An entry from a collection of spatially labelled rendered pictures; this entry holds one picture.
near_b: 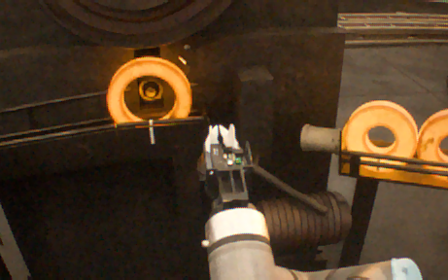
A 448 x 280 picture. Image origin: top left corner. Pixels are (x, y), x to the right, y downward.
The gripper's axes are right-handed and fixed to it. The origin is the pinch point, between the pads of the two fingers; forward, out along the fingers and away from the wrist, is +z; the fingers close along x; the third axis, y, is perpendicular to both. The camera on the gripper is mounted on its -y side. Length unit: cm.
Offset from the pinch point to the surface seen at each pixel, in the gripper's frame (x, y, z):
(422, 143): -41.1, -1.3, -5.0
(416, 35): -253, -157, 282
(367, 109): -30.6, 1.2, 3.2
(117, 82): 20.1, -0.4, 17.7
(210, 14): -0.1, 13.7, 20.1
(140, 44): 14.1, 8.6, 18.2
